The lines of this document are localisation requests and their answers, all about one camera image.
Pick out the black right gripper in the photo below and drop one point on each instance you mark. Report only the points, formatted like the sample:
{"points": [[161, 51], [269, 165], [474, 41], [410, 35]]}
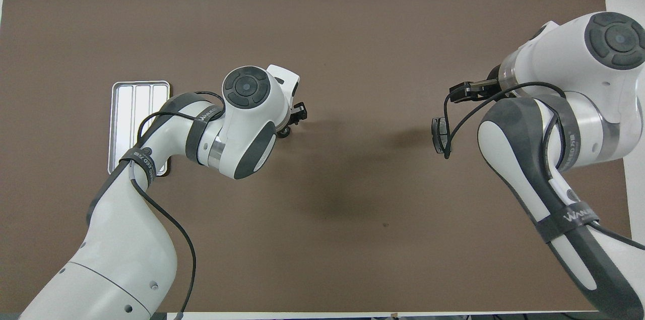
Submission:
{"points": [[496, 89]]}

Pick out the large black bearing gear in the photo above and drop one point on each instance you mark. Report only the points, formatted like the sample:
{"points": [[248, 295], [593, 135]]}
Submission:
{"points": [[284, 132]]}

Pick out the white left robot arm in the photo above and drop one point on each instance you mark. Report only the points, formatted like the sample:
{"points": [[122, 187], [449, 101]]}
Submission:
{"points": [[126, 249]]}

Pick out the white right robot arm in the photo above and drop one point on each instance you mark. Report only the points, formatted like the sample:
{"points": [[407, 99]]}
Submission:
{"points": [[554, 184]]}

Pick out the silver metal tray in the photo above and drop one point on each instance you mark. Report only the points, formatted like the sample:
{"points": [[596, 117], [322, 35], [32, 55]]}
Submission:
{"points": [[123, 108]]}

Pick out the dark grey brake pad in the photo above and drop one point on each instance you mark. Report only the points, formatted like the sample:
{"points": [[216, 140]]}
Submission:
{"points": [[438, 133]]}

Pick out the brown table mat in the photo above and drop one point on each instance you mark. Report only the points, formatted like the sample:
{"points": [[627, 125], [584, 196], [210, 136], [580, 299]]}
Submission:
{"points": [[352, 33]]}

